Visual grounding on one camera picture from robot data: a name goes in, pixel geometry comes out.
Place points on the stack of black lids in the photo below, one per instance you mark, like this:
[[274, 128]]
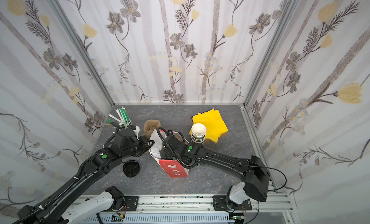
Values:
[[131, 168]]

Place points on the green and white straws bundle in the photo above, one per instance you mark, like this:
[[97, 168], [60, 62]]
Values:
[[122, 120]]

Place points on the red white paper bag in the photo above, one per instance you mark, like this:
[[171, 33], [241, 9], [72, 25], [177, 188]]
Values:
[[172, 168]]

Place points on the yellow paper napkins stack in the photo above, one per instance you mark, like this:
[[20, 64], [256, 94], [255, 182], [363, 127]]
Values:
[[214, 123]]

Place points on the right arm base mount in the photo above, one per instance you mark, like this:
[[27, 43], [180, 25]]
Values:
[[222, 203]]

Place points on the brown pulp cup carrier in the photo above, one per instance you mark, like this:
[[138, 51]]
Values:
[[150, 126]]

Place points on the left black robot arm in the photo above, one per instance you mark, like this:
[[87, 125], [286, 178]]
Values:
[[124, 143]]

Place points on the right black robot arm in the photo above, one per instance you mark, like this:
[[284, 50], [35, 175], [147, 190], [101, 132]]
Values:
[[251, 171]]

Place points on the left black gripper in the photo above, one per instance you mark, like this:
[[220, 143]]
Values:
[[141, 143]]

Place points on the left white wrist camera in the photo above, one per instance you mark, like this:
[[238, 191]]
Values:
[[136, 130]]

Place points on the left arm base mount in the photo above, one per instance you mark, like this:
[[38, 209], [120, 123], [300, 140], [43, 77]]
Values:
[[129, 203]]

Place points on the stack of paper cups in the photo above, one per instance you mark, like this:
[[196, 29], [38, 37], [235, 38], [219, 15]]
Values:
[[198, 133]]

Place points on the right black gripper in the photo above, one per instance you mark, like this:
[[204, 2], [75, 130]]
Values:
[[166, 141]]

